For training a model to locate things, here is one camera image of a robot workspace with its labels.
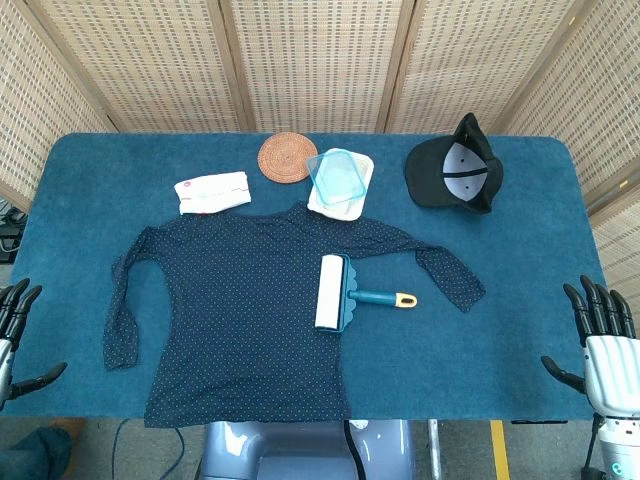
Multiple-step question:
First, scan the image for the white wet wipes pack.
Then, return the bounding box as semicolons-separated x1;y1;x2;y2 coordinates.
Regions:
173;170;252;216

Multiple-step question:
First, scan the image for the clear blue plastic container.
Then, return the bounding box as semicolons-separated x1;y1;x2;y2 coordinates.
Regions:
305;148;370;208

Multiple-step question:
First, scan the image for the grey robot torso base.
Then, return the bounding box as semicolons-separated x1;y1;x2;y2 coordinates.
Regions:
195;418;417;480

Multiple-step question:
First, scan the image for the metal table leg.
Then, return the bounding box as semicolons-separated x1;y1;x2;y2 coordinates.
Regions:
426;418;443;480

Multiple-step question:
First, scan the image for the black cable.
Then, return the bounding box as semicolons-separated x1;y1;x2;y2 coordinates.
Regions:
342;419;362;480

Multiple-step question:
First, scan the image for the blue table cloth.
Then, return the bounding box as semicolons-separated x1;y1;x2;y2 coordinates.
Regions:
0;131;612;424

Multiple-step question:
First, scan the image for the woven folding screen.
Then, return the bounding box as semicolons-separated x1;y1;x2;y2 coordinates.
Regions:
0;0;640;346

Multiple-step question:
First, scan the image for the person's foot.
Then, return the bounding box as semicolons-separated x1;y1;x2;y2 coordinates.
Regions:
0;419;86;480

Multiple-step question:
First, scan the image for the navy polka dot shirt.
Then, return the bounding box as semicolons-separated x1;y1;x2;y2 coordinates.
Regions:
102;200;487;429

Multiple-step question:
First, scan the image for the blue cable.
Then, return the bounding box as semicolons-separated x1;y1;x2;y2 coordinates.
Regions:
110;418;186;480

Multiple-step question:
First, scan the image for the round woven rattan coaster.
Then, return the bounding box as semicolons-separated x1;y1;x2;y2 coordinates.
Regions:
257;132;319;184

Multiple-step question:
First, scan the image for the white rectangular tray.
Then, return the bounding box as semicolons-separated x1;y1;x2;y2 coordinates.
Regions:
306;147;376;223

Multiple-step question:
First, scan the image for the black baseball cap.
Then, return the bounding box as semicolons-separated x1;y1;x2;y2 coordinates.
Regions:
404;112;504;215

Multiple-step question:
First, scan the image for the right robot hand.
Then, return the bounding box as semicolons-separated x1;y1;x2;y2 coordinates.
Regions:
541;274;640;420

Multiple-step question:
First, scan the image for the teal lint roller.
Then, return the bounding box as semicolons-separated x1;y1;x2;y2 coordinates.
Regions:
314;253;418;335

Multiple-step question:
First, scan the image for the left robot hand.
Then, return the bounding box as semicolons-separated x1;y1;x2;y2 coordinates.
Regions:
0;278;69;408

